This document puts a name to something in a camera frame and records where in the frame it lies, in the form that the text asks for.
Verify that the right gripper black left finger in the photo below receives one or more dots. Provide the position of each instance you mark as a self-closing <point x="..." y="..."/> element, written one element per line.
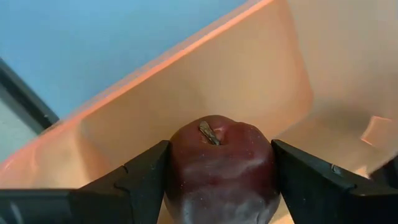
<point x="93" y="202"/>

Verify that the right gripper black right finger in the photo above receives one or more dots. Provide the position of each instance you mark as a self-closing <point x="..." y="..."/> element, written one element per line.
<point x="326" y="202"/>

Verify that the dark red apple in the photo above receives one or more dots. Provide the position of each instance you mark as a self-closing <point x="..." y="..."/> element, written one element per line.
<point x="217" y="174"/>

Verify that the orange plastic bin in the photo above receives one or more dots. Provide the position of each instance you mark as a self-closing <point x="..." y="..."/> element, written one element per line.
<point x="217" y="77"/>

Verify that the black aluminium table frame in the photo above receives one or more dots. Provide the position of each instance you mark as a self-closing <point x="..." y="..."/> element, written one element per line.
<point x="21" y="93"/>

